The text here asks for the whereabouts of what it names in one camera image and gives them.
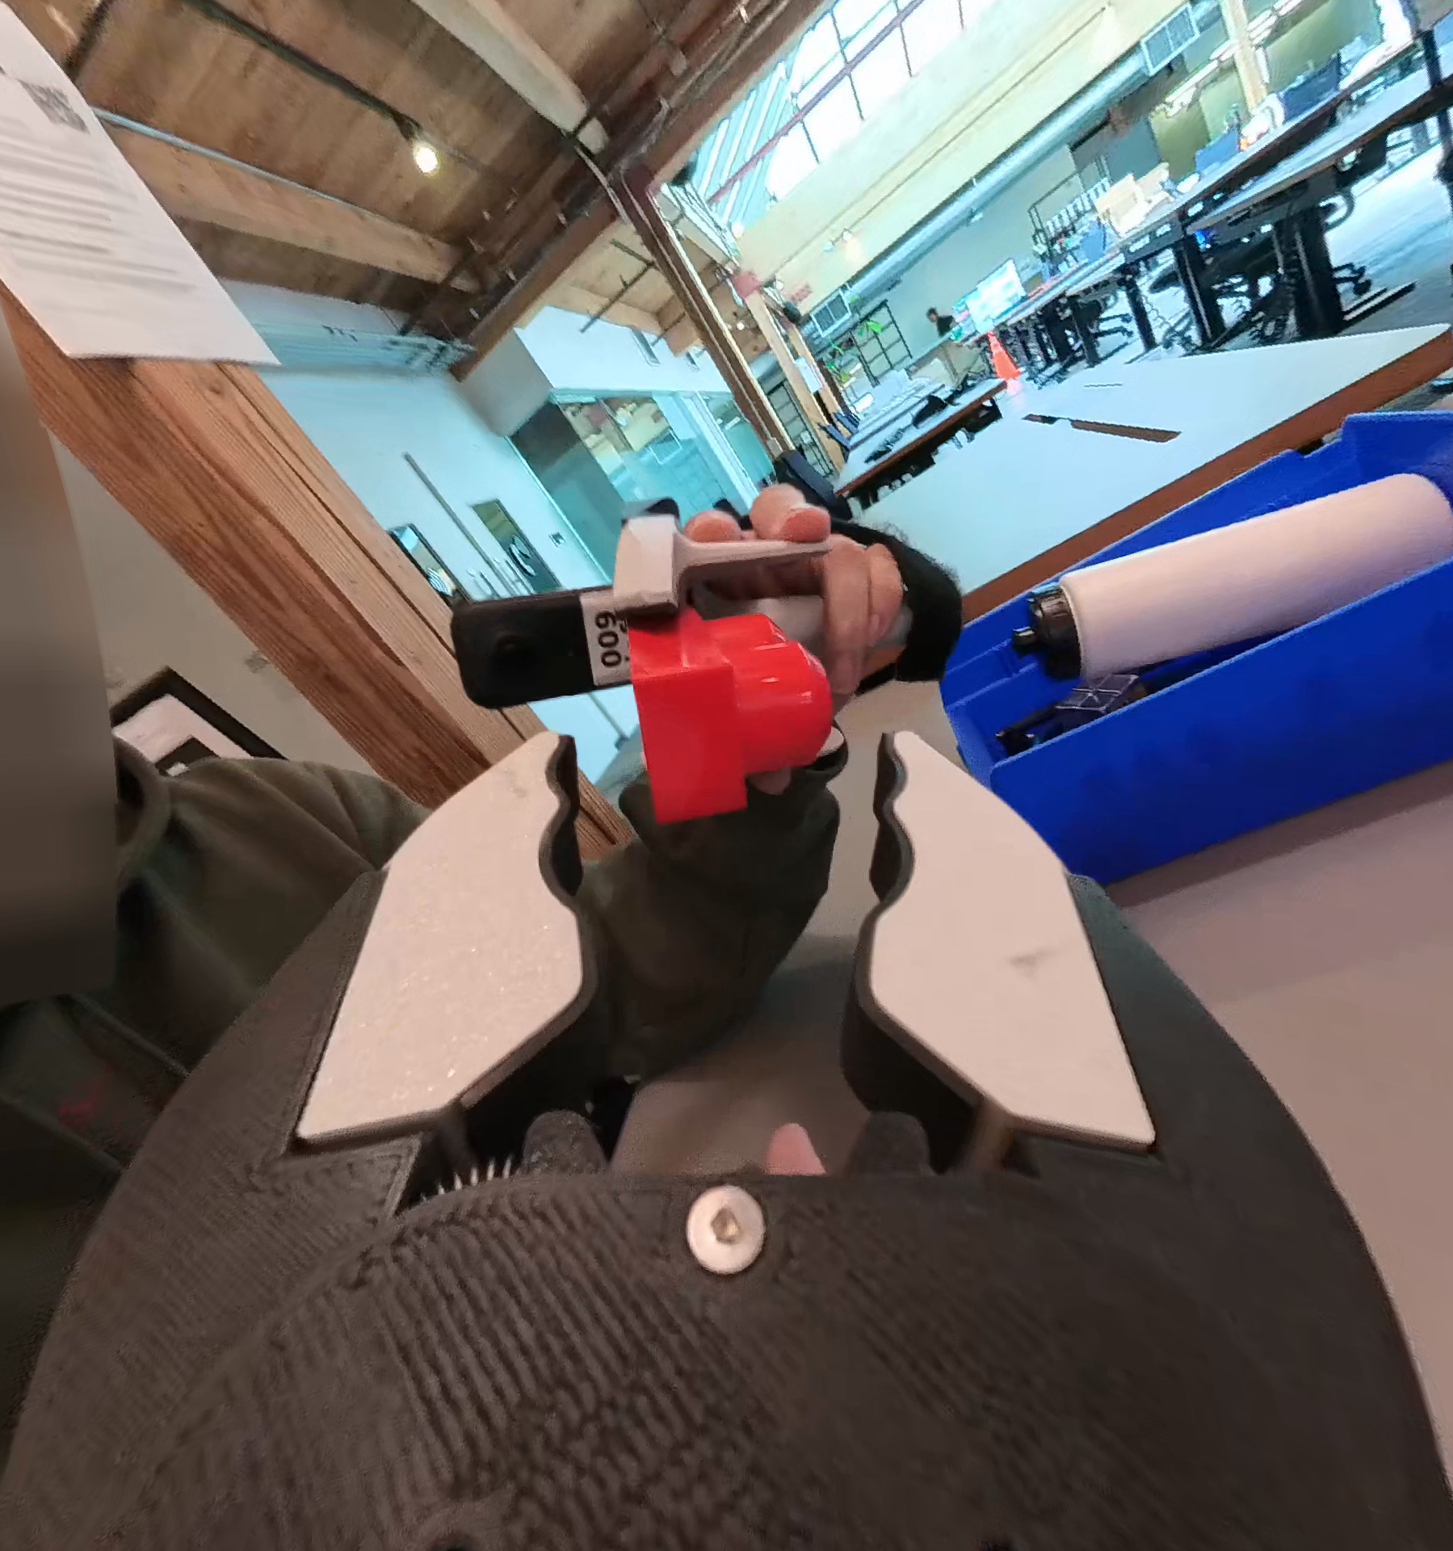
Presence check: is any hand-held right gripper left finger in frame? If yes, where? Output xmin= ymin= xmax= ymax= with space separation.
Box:
xmin=295 ymin=730 xmax=614 ymax=1150

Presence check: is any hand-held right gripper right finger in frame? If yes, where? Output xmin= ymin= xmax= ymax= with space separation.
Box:
xmin=840 ymin=730 xmax=1159 ymax=1150

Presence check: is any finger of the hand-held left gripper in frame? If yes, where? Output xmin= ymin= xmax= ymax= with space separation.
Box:
xmin=612 ymin=517 xmax=835 ymax=621

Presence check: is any red toy building block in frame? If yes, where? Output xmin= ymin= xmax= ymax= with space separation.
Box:
xmin=619 ymin=610 xmax=835 ymax=826

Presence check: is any blue plastic bin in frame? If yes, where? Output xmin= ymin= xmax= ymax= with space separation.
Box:
xmin=939 ymin=412 xmax=1453 ymax=887

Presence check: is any person's left hand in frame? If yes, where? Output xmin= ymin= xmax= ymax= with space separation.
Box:
xmin=682 ymin=485 xmax=910 ymax=699

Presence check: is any small dark item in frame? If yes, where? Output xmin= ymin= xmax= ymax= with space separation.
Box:
xmin=994 ymin=672 xmax=1147 ymax=756

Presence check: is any wide wooden pillar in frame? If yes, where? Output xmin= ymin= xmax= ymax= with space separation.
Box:
xmin=0 ymin=279 xmax=630 ymax=850

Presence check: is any white cylinder with black cap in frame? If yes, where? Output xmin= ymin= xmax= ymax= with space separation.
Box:
xmin=1015 ymin=474 xmax=1453 ymax=680

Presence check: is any posted paper notice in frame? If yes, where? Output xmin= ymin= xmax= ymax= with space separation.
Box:
xmin=0 ymin=0 xmax=280 ymax=366

